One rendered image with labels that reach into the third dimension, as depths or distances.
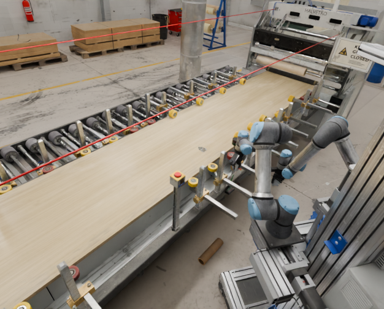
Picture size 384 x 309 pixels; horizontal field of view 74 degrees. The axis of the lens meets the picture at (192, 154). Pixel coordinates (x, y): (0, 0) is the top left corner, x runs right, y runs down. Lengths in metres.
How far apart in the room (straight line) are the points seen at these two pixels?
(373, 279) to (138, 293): 1.74
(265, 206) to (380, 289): 0.57
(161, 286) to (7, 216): 1.32
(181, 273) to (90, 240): 1.11
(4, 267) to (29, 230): 0.23
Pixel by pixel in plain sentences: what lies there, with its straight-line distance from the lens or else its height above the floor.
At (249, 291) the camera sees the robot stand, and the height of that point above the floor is 0.21.
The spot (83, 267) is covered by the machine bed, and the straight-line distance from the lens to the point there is 1.85.
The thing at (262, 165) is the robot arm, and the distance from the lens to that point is 1.43.
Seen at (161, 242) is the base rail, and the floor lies 0.70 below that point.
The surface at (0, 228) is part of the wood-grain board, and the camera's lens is 1.98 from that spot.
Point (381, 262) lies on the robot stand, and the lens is 1.49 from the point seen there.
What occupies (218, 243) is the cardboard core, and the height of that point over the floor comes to 0.08.
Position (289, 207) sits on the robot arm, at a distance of 1.47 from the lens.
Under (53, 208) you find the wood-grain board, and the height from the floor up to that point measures 0.90.
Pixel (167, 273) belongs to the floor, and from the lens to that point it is 2.56.
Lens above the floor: 2.27
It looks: 37 degrees down
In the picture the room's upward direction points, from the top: 5 degrees clockwise
